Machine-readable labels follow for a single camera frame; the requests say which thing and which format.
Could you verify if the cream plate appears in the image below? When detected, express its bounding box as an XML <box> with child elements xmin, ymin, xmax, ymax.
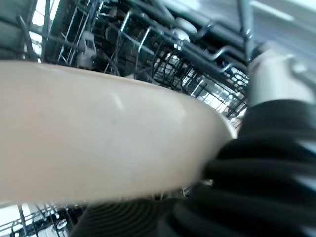
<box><xmin>0</xmin><ymin>60</ymin><xmax>238</xmax><ymax>206</ymax></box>

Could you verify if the dishwasher wire rack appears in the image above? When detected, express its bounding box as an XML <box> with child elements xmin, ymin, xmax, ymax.
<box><xmin>0</xmin><ymin>0</ymin><xmax>262</xmax><ymax>237</ymax></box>

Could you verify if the black dishwasher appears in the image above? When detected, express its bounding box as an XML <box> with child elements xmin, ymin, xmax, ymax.
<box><xmin>246</xmin><ymin>0</ymin><xmax>316</xmax><ymax>59</ymax></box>

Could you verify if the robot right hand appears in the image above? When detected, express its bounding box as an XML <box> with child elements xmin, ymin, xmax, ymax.
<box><xmin>79</xmin><ymin>45</ymin><xmax>316</xmax><ymax>237</ymax></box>

